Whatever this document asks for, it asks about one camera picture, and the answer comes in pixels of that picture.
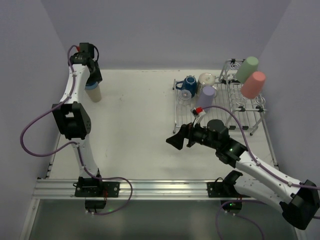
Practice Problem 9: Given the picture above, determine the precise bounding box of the light blue plastic cup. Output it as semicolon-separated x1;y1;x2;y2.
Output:
85;81;99;91

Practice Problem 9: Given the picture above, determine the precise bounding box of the beige plastic cup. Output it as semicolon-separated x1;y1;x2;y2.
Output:
85;87;102;103

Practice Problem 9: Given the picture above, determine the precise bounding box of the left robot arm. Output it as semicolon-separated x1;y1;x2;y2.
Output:
52;42;102;179

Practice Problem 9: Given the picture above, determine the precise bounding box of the lavender plastic cup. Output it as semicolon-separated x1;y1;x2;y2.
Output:
195;86;217;109

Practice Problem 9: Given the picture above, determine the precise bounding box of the clear drinking glass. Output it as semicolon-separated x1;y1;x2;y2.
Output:
178;89;192;106

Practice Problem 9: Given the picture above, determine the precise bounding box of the dark blue ceramic mug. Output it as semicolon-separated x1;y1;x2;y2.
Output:
175;75;197;98

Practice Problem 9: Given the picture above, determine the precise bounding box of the white patterned mug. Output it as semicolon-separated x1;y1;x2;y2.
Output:
196;72;216;96

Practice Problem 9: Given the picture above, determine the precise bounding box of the pink plastic cup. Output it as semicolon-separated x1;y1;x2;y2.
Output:
240;71;267;99

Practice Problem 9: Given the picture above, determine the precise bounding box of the green plastic cup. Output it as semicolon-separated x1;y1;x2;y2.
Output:
235;56;259;84

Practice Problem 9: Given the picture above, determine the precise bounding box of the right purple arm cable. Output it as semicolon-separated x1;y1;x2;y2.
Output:
197;105;320;187

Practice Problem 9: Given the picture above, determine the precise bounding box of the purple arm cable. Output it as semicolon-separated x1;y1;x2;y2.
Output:
19;44;103;181
197;105;320;187

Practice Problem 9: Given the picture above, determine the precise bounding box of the metal wire dish rack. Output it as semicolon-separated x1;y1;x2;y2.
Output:
172;58;267;136

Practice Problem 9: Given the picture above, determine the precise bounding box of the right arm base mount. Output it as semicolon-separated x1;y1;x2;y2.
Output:
206;170;249;214

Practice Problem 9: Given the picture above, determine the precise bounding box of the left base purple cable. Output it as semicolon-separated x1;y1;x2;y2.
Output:
86;176;135;216

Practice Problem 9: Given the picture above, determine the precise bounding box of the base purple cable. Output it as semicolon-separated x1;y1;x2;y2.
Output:
215;199;266;240
86;176;135;216

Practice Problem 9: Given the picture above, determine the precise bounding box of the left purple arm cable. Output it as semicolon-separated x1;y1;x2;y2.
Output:
19;44;103;181

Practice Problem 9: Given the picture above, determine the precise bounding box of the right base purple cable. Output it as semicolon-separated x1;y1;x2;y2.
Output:
215;199;266;240

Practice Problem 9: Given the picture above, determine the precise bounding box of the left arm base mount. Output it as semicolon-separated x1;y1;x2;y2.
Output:
73;177;120;214

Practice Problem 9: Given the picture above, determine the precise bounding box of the aluminium mounting rail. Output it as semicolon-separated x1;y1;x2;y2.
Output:
32;179;235;201

